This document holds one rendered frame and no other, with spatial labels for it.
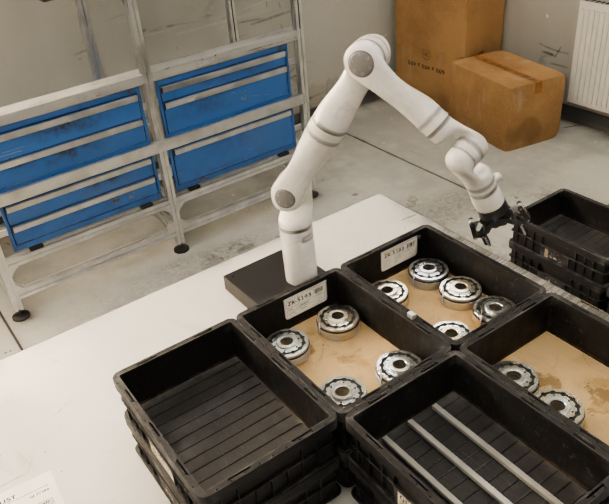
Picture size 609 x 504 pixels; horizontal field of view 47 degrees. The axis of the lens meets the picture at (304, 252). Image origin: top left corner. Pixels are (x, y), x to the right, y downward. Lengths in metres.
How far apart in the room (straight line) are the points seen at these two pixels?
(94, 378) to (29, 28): 2.43
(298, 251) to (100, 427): 0.67
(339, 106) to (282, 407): 0.71
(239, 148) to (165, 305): 1.67
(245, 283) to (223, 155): 1.63
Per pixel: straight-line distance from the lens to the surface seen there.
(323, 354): 1.63
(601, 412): 1.56
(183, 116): 3.41
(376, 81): 1.61
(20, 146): 3.17
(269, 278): 2.02
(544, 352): 1.67
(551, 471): 1.43
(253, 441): 1.47
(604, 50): 4.54
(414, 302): 1.77
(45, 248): 3.35
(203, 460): 1.46
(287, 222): 1.88
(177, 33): 4.28
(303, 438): 1.32
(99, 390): 1.87
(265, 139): 3.68
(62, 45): 4.04
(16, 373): 2.01
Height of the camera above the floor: 1.91
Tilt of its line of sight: 33 degrees down
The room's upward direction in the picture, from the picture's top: 5 degrees counter-clockwise
